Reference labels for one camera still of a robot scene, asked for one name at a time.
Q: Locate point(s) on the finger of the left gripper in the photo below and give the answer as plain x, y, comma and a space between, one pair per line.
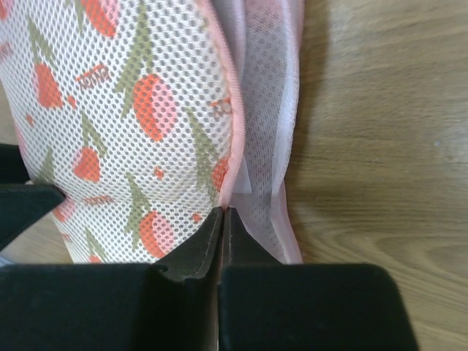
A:
22, 204

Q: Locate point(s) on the pink floral laundry bag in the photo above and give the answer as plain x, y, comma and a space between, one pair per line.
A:
149, 114

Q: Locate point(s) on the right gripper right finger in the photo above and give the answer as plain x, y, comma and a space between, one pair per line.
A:
267, 305

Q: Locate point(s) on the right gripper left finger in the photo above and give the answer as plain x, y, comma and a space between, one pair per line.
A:
168, 305

